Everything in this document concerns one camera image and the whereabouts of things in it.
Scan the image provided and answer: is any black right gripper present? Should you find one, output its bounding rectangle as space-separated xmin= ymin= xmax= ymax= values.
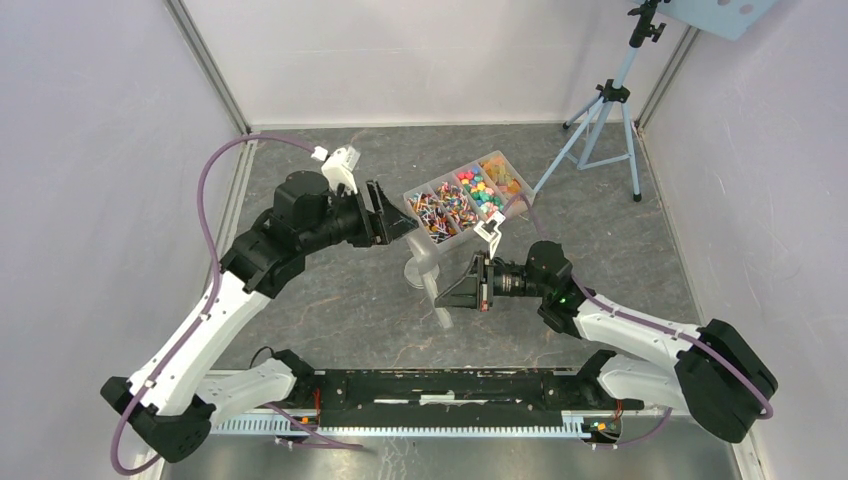
xmin=435 ymin=251 xmax=549 ymax=312

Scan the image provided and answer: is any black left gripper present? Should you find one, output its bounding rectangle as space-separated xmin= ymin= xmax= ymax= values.
xmin=300 ymin=179 xmax=419 ymax=255

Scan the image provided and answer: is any clear plastic scoop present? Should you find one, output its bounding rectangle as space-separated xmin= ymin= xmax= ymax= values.
xmin=404 ymin=228 xmax=453 ymax=329

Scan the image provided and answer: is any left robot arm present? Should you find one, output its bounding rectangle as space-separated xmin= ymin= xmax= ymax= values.
xmin=101 ymin=171 xmax=418 ymax=463

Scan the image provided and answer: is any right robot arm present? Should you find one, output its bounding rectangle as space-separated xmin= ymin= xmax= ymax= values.
xmin=435 ymin=241 xmax=778 ymax=443

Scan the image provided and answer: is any clear compartment candy tray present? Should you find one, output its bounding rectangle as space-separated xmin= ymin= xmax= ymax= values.
xmin=403 ymin=150 xmax=536 ymax=254

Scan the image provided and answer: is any light blue perforated board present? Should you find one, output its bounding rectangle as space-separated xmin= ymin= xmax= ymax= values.
xmin=629 ymin=0 xmax=778 ymax=41

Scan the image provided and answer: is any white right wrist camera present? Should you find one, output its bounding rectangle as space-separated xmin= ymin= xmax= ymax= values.
xmin=473 ymin=211 xmax=506 ymax=259

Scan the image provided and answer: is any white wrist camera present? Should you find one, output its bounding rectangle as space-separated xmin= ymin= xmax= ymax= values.
xmin=473 ymin=211 xmax=506 ymax=259
xmin=311 ymin=145 xmax=361 ymax=195

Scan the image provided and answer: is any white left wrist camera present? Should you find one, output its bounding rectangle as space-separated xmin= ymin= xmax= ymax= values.
xmin=311 ymin=145 xmax=361 ymax=195

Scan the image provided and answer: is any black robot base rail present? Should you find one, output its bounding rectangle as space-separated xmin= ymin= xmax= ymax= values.
xmin=278 ymin=368 xmax=644 ymax=428

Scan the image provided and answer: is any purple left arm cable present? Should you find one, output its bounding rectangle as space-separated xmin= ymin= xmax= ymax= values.
xmin=109 ymin=134 xmax=316 ymax=476

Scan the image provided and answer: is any light blue camera tripod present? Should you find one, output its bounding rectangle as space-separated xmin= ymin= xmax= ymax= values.
xmin=533 ymin=0 xmax=666 ymax=203

